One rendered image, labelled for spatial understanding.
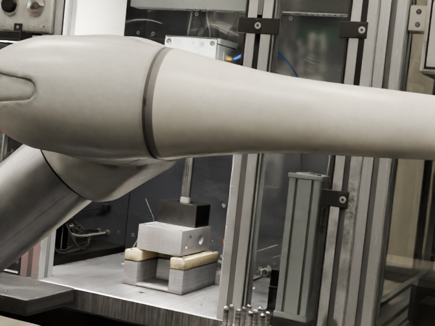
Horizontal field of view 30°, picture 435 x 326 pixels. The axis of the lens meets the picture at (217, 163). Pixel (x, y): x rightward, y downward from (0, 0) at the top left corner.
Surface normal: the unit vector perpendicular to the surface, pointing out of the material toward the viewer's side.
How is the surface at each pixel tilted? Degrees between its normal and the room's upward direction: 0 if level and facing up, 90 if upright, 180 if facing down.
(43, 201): 113
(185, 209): 90
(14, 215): 108
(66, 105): 102
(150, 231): 90
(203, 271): 90
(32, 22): 90
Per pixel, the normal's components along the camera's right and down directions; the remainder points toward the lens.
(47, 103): -0.44, 0.18
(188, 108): -0.09, 0.11
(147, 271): 0.90, 0.11
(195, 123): -0.11, 0.38
